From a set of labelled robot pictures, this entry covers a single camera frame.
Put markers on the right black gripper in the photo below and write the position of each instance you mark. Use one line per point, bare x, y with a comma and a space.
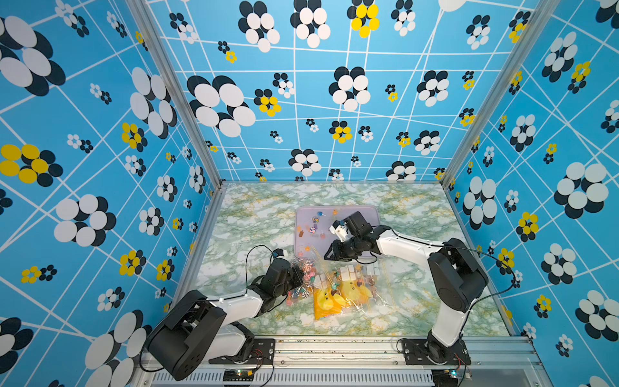
336, 252

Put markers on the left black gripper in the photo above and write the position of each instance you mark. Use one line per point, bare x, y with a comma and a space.
298, 279

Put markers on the clear ziploc bag of lollipops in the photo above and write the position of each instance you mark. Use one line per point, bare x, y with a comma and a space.
312, 279

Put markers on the yellow duck ziploc bag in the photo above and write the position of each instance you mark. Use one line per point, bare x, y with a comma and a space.
359, 286
328, 300

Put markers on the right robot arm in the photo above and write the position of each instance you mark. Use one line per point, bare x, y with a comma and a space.
457, 274

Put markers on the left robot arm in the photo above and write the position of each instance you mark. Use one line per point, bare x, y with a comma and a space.
199, 328

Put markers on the pile of candies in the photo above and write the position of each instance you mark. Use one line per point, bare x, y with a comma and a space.
314, 222

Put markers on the left controller board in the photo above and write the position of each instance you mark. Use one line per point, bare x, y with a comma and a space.
238, 375

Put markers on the controller board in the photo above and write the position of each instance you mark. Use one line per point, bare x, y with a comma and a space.
447, 377
238, 375

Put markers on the right controller board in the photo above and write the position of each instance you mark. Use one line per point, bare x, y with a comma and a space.
447, 377

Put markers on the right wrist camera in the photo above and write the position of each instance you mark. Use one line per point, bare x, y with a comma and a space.
340, 230

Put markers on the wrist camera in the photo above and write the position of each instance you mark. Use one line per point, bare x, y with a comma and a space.
340, 230
279, 252

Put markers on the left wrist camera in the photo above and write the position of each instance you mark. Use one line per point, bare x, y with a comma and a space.
279, 252

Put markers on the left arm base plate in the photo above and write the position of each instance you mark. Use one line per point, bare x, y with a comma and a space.
255, 352

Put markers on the aluminium front rail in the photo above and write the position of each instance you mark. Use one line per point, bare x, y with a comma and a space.
371, 361

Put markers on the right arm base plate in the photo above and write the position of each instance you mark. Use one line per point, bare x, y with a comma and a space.
431, 352

